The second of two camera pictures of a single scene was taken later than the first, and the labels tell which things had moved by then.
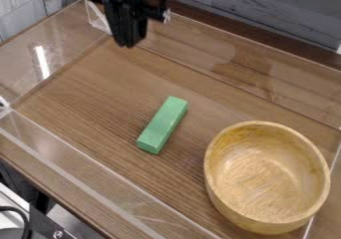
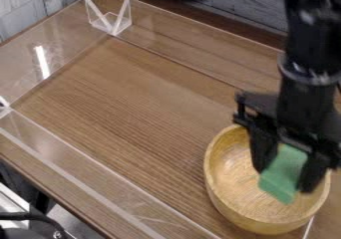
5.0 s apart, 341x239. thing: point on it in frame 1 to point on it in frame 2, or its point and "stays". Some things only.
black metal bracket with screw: x=43 y=227 stays
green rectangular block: x=163 y=125 to x=281 y=180
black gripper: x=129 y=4 to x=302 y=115
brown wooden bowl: x=266 y=176 stays
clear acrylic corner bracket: x=96 y=17 stays
